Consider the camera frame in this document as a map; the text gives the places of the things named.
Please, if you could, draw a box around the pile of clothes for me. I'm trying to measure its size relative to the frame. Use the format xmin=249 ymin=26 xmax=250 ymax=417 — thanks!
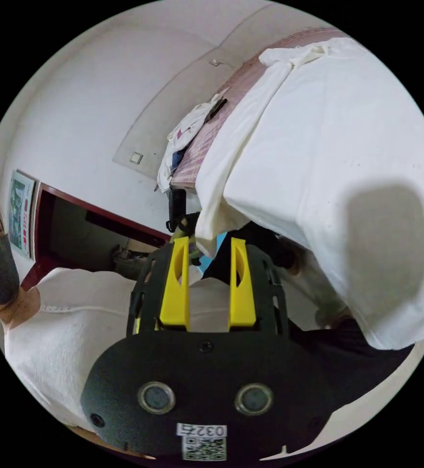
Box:
xmin=157 ymin=93 xmax=229 ymax=194

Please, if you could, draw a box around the dark red door frame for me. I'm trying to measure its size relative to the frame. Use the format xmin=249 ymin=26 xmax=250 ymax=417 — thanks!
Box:
xmin=20 ymin=182 xmax=172 ymax=292

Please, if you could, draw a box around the person's body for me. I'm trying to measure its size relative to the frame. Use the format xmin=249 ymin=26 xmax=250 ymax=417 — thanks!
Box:
xmin=0 ymin=197 xmax=416 ymax=445

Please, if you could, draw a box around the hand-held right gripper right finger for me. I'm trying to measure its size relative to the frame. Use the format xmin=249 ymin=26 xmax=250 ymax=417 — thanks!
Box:
xmin=227 ymin=236 xmax=259 ymax=328

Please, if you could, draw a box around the wall calendar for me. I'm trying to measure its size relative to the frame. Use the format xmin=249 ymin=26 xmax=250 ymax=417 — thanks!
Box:
xmin=7 ymin=170 xmax=39 ymax=259

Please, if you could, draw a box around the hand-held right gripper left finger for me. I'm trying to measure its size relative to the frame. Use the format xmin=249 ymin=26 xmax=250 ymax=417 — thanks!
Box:
xmin=159 ymin=236 xmax=191 ymax=327

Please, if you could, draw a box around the person's left hand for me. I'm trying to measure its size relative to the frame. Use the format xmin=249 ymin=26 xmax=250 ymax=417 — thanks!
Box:
xmin=111 ymin=244 xmax=141 ymax=274

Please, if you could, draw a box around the white short-sleeve shirt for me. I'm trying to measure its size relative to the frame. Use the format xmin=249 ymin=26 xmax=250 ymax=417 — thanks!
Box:
xmin=194 ymin=36 xmax=424 ymax=351

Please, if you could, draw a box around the bed with pink woven mat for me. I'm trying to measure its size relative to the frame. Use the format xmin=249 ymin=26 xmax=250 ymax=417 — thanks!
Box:
xmin=170 ymin=28 xmax=348 ymax=192

